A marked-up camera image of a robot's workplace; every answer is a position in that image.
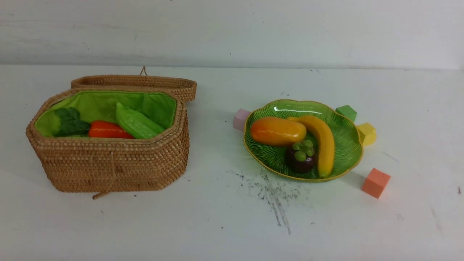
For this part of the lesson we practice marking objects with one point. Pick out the orange mango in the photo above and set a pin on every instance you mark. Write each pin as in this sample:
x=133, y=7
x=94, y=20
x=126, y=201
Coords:
x=277, y=132

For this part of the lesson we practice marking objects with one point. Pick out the dark purple mangosteen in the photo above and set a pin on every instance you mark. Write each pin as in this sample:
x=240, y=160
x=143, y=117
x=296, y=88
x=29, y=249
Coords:
x=300, y=156

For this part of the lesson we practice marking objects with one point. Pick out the yellow banana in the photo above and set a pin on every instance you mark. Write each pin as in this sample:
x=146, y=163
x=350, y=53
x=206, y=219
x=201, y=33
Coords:
x=326, y=144

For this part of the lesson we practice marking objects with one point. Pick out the green bitter gourd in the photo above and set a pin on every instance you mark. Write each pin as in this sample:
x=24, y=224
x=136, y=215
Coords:
x=136, y=123

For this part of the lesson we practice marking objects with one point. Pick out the orange carrot with leaves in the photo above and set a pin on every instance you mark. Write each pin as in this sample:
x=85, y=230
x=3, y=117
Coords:
x=72, y=125

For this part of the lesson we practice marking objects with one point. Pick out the pink foam cube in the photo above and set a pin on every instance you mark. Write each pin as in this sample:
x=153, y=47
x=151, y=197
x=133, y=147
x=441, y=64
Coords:
x=240, y=119

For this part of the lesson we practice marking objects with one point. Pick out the green foam cube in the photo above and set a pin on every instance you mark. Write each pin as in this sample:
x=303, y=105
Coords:
x=347, y=111

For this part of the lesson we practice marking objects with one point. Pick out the green leaf-shaped plate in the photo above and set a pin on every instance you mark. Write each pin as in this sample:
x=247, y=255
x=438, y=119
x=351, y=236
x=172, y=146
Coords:
x=348, y=146

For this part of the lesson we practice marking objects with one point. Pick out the yellow foam cube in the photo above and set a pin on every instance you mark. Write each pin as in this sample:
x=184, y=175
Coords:
x=368, y=134

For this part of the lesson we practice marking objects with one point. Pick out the woven wicker basket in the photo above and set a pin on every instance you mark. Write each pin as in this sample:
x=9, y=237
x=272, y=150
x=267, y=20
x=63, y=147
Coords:
x=105, y=165

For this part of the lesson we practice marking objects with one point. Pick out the orange foam cube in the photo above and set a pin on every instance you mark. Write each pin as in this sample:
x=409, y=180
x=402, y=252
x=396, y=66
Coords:
x=375, y=183

